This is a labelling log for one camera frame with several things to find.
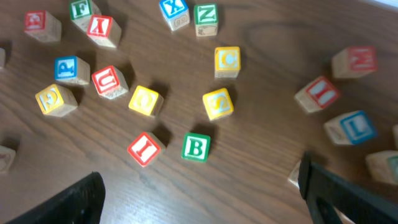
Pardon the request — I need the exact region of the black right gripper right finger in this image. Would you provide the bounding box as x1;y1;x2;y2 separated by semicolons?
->
298;151;397;224

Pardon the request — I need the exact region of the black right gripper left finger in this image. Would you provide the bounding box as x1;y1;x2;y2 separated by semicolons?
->
8;172;106;224

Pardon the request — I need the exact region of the yellow O block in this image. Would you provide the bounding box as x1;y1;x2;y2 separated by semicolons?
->
128;85;164;117

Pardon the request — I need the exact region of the green B block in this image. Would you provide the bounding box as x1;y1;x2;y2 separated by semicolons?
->
181;133;211;163

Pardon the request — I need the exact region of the blue T block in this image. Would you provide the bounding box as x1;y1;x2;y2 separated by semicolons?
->
288;161;301;189

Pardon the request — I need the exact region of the green Z block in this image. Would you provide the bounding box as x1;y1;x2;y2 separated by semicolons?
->
365;151;397;185

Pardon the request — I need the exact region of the blue L block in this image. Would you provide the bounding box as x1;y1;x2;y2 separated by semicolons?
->
323;110;377;146

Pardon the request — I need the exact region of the red I block left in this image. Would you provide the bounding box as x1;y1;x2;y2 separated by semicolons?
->
127;132;166;167

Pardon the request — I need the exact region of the yellow block by P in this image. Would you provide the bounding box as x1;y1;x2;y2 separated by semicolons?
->
35;84;78;118

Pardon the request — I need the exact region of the red U block middle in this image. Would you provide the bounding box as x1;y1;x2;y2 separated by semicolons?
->
91;65;129;100

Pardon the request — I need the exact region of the red block top right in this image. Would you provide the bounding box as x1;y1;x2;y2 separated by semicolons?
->
331;46;377;79

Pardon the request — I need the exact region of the blue P block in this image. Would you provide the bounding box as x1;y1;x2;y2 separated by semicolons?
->
54;55;90;86

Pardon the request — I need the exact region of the yellow block lower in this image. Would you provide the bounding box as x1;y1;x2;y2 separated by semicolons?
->
202;88;234;121

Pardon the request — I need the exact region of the yellow block upper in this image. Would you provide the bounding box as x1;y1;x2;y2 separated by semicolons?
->
215;46;241;78

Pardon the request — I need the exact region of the red Y block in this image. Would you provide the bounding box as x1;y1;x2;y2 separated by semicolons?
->
86;14;122;48

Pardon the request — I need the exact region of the red G block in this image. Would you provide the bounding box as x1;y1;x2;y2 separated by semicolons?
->
24;10;62;43

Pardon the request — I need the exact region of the green F block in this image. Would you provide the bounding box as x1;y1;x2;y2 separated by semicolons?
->
68;0;101;32

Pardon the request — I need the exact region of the green N block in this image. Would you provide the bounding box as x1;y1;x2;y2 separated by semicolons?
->
193;3;219;37

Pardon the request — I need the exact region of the blue X block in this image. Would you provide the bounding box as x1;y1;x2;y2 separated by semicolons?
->
159;0;190;32

